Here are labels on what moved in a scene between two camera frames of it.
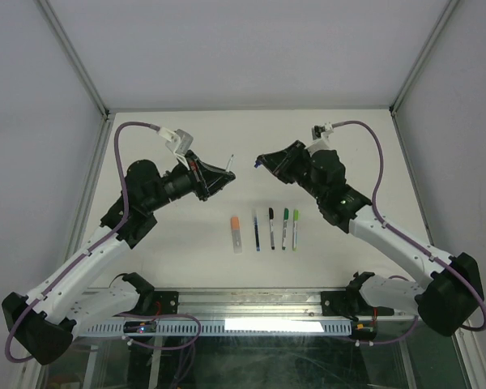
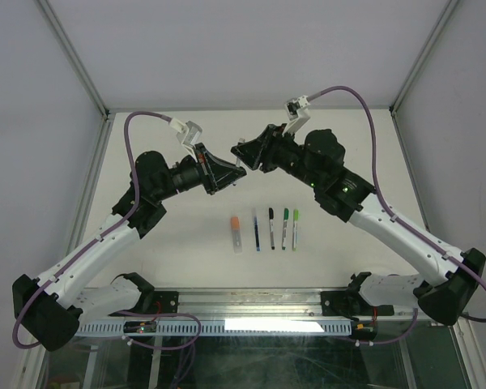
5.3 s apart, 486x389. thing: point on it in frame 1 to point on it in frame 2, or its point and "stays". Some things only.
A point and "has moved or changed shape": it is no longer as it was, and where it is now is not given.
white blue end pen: x=229 y=164 has moved or changed shape
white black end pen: x=271 y=224 stays
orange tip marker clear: x=236 y=235 stays
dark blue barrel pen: x=257 y=243 stays
